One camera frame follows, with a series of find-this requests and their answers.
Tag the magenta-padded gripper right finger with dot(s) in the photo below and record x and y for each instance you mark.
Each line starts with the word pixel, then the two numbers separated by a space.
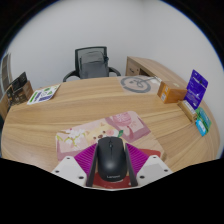
pixel 153 168

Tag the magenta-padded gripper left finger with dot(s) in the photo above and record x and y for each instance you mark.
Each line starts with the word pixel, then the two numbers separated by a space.
pixel 68 168

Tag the black computer mouse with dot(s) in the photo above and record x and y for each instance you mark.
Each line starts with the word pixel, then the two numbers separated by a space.
pixel 111 160

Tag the cartoon dog print mouse pad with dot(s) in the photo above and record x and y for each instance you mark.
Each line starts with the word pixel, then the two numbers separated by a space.
pixel 86 133

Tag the blue small package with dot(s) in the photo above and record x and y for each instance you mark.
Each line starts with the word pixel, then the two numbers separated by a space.
pixel 201 128

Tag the green small package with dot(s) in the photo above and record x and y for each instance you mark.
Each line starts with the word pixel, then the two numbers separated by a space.
pixel 204 118

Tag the white printed paper sheet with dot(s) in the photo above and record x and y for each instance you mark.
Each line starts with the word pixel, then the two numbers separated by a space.
pixel 43 94

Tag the orange-brown small box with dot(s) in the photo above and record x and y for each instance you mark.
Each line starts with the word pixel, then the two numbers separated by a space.
pixel 173 92

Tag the large brown cardboard box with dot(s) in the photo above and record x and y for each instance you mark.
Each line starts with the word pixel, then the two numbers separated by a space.
pixel 21 95

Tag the purple card package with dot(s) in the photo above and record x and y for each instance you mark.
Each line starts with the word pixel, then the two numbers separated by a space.
pixel 196 88

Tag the black open box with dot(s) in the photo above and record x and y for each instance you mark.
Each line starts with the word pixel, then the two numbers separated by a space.
pixel 19 81

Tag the wooden side desk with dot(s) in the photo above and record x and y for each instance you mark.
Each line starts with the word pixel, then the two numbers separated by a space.
pixel 143 66

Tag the grey backpack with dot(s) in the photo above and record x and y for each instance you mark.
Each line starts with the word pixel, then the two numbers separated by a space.
pixel 93 65

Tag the black mesh office chair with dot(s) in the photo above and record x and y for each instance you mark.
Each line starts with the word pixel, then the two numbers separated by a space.
pixel 77 55

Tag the wooden shelf unit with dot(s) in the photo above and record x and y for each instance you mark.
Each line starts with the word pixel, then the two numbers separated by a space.
pixel 6 70

